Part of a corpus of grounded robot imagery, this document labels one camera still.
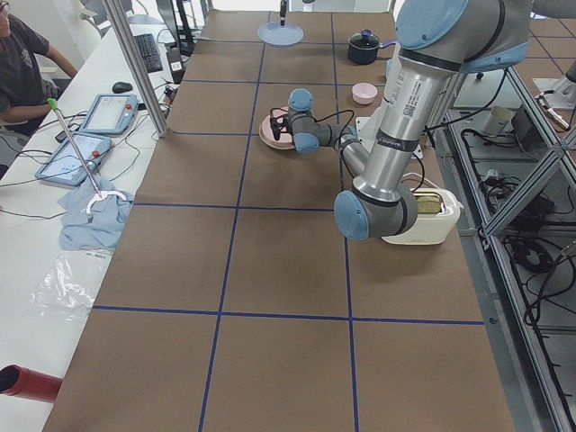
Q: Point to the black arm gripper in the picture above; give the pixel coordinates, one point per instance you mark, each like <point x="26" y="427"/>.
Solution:
<point x="285" y="126"/>
<point x="283" y="7"/>

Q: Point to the pink plate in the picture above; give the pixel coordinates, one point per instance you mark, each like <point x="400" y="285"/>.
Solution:
<point x="265" y="134"/>

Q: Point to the blue plate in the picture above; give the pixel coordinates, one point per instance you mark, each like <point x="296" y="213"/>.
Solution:
<point x="280" y="35"/>

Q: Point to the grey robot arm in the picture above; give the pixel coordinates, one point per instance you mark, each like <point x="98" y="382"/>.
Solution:
<point x="437" y="40"/>

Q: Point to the dark blue pot with lid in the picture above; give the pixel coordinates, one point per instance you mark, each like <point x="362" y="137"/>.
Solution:
<point x="363" y="47"/>

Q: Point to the pink bowl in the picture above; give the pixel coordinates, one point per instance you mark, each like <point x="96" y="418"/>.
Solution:
<point x="364" y="93"/>

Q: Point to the black keyboard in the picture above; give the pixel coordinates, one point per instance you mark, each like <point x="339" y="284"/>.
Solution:
<point x="148" y="51"/>

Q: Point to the toast slice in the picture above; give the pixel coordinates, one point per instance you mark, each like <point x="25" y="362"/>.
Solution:
<point x="429" y="203"/>

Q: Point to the black computer mouse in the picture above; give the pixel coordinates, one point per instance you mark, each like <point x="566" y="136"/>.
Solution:
<point x="121" y="87"/>

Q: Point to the teach pendant far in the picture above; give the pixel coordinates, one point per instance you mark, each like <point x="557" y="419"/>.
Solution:
<point x="110" y="114"/>

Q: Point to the teach pendant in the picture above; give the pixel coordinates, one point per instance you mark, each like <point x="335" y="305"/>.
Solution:
<point x="110" y="114"/>
<point x="64" y="167"/>

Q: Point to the cream toaster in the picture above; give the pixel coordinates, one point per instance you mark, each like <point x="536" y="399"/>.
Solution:
<point x="431" y="229"/>

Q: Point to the light blue cloth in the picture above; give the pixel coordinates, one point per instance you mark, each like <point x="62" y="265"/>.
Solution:
<point x="102" y="229"/>

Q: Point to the teach pendant near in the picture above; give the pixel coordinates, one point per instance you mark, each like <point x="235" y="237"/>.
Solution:
<point x="64" y="167"/>

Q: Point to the grabber stick green tip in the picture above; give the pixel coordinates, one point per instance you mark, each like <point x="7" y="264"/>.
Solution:
<point x="100" y="195"/>

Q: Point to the seated person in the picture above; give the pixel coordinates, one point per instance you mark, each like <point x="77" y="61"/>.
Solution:
<point x="24" y="93"/>

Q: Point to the clear plastic bag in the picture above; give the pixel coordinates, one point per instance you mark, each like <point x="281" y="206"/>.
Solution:
<point x="68" y="290"/>

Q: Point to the red tube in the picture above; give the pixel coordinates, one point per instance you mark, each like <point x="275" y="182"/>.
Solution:
<point x="25" y="383"/>

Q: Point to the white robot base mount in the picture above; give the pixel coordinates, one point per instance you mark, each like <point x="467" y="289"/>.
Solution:
<point x="367" y="126"/>

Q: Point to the aluminium frame post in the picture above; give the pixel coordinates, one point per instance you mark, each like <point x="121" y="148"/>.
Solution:
<point x="122" y="29"/>

